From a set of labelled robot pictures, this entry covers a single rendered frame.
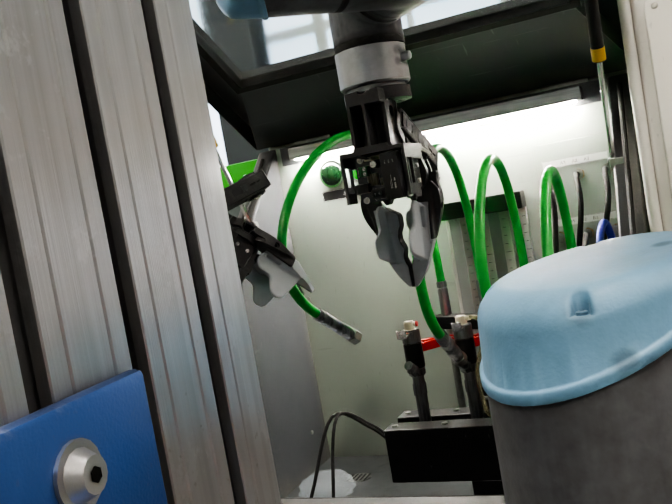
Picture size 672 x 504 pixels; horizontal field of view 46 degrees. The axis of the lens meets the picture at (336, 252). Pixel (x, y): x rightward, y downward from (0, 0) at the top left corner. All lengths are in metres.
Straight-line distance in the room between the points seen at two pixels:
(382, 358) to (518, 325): 1.17
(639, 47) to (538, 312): 0.87
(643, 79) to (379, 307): 0.64
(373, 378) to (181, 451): 1.30
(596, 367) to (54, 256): 0.24
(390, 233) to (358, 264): 0.65
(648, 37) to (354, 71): 0.51
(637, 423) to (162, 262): 0.22
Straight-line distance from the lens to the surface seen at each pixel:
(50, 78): 0.24
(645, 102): 1.19
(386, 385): 1.55
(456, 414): 1.23
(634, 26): 1.23
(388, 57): 0.83
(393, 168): 0.80
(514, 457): 0.40
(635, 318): 0.36
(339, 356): 1.57
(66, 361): 0.22
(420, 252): 0.84
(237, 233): 1.03
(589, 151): 1.40
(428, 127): 1.43
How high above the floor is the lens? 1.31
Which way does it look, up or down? 3 degrees down
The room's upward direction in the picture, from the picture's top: 10 degrees counter-clockwise
